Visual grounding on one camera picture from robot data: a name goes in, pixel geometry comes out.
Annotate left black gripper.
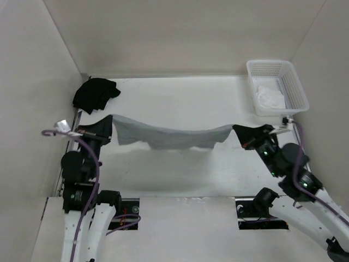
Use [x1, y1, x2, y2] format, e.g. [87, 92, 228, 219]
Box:
[74, 114, 113, 177]

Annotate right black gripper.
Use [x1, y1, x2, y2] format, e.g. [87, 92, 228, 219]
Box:
[232, 123, 281, 176]

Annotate grey tank top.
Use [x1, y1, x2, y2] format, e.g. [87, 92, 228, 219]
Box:
[112, 115, 232, 150]

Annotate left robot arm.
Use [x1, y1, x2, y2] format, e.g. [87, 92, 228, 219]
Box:
[61, 115, 122, 261]

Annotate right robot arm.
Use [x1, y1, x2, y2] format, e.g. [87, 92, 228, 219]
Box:
[232, 118, 348, 261]

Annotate folded black tank tops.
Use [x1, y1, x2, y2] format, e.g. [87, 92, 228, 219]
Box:
[72, 78, 121, 115]

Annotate white tank top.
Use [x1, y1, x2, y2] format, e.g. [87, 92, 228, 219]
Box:
[256, 86, 286, 109]

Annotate white plastic basket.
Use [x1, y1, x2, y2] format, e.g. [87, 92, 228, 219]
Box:
[246, 59, 309, 116]

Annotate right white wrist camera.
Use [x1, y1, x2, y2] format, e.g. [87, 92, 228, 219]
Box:
[269, 116, 294, 135]

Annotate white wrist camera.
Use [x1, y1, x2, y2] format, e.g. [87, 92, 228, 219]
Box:
[269, 116, 294, 135]
[54, 120, 82, 136]

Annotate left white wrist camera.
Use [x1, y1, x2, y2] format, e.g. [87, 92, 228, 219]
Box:
[54, 120, 82, 136]

